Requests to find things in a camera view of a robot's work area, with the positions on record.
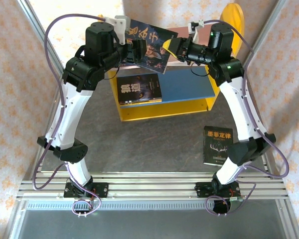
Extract dark blue old-man cover book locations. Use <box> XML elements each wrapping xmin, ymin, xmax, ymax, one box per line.
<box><xmin>126</xmin><ymin>18</ymin><xmax>179</xmax><ymax>75</ymax></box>

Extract black wolf eyes book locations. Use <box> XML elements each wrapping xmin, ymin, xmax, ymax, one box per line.
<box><xmin>117</xmin><ymin>73</ymin><xmax>163</xmax><ymax>104</ymax></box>

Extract black antler cover book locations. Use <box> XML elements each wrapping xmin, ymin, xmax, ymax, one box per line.
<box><xmin>203</xmin><ymin>125</ymin><xmax>234</xmax><ymax>166</ymax></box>

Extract yellow pink blue bookshelf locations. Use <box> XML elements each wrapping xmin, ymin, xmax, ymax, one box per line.
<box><xmin>97</xmin><ymin>2</ymin><xmax>245</xmax><ymax>122</ymax></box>

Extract yellow cartoon cover book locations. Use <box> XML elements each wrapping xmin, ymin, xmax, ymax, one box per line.
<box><xmin>120</xmin><ymin>101</ymin><xmax>163</xmax><ymax>107</ymax></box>

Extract aluminium mounting rails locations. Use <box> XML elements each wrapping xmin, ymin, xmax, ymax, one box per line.
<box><xmin>16</xmin><ymin>171</ymin><xmax>289</xmax><ymax>200</ymax></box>

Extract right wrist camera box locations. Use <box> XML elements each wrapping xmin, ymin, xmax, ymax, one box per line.
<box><xmin>187</xmin><ymin>19</ymin><xmax>205</xmax><ymax>43</ymax></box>

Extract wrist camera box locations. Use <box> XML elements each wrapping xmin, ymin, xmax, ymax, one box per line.
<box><xmin>104</xmin><ymin>14</ymin><xmax>128</xmax><ymax>33</ymax></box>
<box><xmin>187</xmin><ymin>19</ymin><xmax>205</xmax><ymax>43</ymax></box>

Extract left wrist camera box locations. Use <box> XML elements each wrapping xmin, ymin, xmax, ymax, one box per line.
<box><xmin>104</xmin><ymin>14</ymin><xmax>128</xmax><ymax>33</ymax></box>

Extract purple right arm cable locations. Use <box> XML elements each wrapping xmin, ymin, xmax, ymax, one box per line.
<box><xmin>203</xmin><ymin>19</ymin><xmax>290</xmax><ymax>217</ymax></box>

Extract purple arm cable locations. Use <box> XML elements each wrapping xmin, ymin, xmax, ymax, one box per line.
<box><xmin>203</xmin><ymin>19</ymin><xmax>290</xmax><ymax>217</ymax></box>
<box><xmin>32</xmin><ymin>13</ymin><xmax>102</xmax><ymax>217</ymax></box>

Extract aluminium frame post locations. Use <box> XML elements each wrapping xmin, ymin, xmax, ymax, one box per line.
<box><xmin>238</xmin><ymin>0</ymin><xmax>290</xmax><ymax>74</ymax></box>
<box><xmin>16</xmin><ymin>0</ymin><xmax>70</xmax><ymax>75</ymax></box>

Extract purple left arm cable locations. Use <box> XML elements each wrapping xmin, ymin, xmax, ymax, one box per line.
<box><xmin>32</xmin><ymin>13</ymin><xmax>102</xmax><ymax>217</ymax></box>

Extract aluminium table edge rail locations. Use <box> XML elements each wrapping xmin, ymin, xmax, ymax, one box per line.
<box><xmin>238</xmin><ymin>67</ymin><xmax>299</xmax><ymax>239</ymax></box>
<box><xmin>3</xmin><ymin>71</ymin><xmax>70</xmax><ymax>239</ymax></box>

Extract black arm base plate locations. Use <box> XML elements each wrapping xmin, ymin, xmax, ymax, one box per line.
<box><xmin>194</xmin><ymin>181</ymin><xmax>241</xmax><ymax>199</ymax></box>
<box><xmin>64</xmin><ymin>182</ymin><xmax>109</xmax><ymax>199</ymax></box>

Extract grey slotted cable duct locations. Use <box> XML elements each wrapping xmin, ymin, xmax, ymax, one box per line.
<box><xmin>23</xmin><ymin>200</ymin><xmax>277</xmax><ymax>210</ymax></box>

